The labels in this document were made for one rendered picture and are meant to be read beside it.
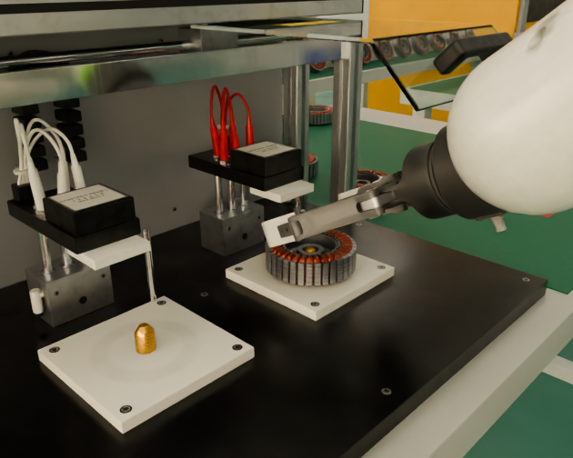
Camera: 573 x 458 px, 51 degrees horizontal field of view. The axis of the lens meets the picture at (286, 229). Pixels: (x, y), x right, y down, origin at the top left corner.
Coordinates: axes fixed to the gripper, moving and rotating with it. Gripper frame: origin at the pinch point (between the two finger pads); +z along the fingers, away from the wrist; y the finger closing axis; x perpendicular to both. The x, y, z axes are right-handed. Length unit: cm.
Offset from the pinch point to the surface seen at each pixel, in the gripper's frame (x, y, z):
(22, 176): 14.5, -26.5, 12.2
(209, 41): 24.3, -2.5, 4.4
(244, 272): -3.6, -6.6, 7.9
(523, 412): -74, 92, 40
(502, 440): -75, 77, 40
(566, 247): -17.2, 35.8, -11.5
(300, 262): -4.3, -4.7, -0.4
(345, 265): -6.5, -0.4, -2.7
